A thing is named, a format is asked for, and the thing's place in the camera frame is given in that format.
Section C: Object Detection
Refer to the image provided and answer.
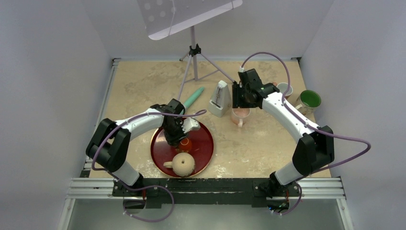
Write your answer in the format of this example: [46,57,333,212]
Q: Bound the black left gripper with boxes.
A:
[163,120,189,147]

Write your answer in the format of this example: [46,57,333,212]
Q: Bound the small orange cup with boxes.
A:
[178,138,192,153]

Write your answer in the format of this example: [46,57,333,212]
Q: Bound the pink upside-down mug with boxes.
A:
[231,108,251,128]

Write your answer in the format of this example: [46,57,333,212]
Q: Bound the pink flower mug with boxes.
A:
[273,82,293,99]

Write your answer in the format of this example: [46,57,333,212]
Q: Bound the tall cream upside-down mug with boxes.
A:
[294,90,322,115]

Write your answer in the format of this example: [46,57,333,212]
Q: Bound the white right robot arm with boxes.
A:
[232,69,334,197]

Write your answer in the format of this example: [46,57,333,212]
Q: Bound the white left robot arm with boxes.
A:
[85,99,188,196]

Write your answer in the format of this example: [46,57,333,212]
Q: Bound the beige round upside-down mug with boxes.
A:
[163,152,195,177]

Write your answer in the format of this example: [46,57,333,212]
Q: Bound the white metronome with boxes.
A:
[207,80,232,117]

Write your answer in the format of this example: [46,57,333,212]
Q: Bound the round red tray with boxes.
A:
[150,123,214,178]

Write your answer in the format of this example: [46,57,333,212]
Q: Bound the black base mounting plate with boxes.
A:
[112,178,300,209]

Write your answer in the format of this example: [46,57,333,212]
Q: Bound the purple music stand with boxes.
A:
[137,0,243,101]

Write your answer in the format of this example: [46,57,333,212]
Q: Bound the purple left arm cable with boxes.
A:
[91,109,207,223]

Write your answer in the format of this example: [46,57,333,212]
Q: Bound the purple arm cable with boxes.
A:
[240,51,372,217]
[91,109,207,223]

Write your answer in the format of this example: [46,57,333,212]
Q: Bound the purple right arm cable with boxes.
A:
[240,51,372,217]

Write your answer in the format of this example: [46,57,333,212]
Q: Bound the teal recorder flute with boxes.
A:
[183,87,205,110]

